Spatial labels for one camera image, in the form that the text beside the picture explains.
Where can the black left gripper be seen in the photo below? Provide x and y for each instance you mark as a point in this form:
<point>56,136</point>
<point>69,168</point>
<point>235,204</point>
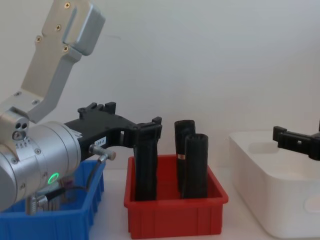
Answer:
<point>105,127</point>

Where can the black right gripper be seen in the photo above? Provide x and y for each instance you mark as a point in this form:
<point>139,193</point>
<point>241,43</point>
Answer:
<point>315,147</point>

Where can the black cloth bundle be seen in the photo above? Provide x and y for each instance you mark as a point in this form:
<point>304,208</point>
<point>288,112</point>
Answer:
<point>195,170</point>
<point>146,172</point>

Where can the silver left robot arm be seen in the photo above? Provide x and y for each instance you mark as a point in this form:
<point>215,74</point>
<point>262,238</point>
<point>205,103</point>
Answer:
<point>50,150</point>

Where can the black rolled bundle copper band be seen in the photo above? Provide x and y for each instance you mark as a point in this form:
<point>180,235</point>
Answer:
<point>182,140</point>

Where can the white plastic bin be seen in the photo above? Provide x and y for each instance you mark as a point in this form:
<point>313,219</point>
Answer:
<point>275,195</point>

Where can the red plastic bin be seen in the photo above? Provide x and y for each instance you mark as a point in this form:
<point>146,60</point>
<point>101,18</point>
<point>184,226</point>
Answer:
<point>175,217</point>

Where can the blue plastic bin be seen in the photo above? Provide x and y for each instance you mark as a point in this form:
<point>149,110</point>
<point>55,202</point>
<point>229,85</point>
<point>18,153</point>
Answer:
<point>62,222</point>

